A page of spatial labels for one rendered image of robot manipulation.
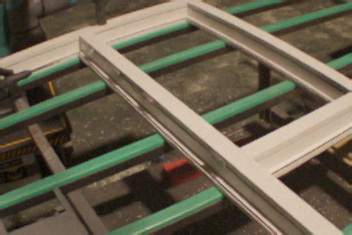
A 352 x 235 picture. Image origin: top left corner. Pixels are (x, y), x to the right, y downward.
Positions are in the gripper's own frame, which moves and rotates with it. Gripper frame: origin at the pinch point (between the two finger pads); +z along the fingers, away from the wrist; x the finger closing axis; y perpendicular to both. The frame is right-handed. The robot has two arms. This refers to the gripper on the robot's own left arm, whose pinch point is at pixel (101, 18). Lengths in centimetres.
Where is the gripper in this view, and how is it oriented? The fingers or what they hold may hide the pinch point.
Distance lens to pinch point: 170.2
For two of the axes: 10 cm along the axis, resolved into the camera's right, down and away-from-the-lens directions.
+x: -5.0, -4.3, 7.5
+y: 8.6, -3.4, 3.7
